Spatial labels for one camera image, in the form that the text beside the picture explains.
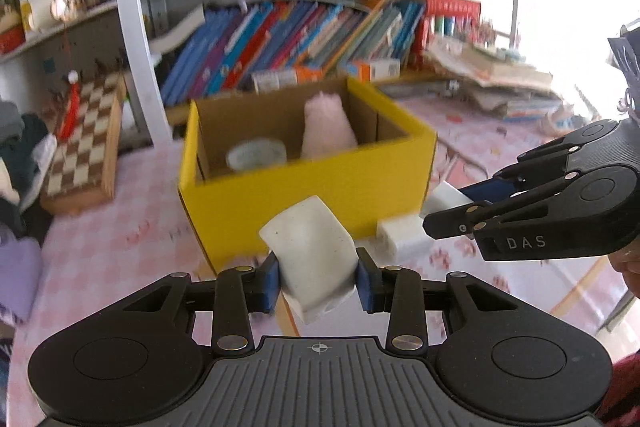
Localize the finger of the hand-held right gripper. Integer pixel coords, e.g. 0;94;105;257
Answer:
422;164;638;240
460;119;621;204

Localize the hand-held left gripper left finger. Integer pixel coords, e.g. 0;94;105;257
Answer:
75;252;281;353

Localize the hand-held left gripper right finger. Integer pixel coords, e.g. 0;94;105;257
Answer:
356;247;566;353

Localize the white plastic block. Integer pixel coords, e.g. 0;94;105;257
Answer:
258;194;358;325

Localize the yellow cardboard box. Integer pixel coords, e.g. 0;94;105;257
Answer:
177;76;438;275

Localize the pink plush toy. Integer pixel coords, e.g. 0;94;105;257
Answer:
300;91;358;159

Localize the person's right forearm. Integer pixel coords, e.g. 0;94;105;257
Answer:
597;352;640;427

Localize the pink checkered desktop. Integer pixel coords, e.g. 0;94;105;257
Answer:
10;92;640;408

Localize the person's right hand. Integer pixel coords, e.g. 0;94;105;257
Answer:
607;249;640;300

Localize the white power strip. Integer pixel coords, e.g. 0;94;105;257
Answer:
540;104;588;138

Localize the stack of papers and books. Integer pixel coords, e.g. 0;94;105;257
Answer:
425;32;563;122

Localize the small orange white box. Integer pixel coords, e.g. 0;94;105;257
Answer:
345;58;402;81
252;67;323;94

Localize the wooden chessboard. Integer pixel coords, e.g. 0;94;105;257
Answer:
40;69;128;215

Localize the row of colourful books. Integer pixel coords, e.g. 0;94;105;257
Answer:
160;0;426;105

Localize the purple garment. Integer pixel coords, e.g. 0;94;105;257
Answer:
0;234;43;323

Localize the red tassel ornament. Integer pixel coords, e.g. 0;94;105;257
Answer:
55;69;83;142

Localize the white desk shelf unit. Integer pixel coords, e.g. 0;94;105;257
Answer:
0;0;521;148

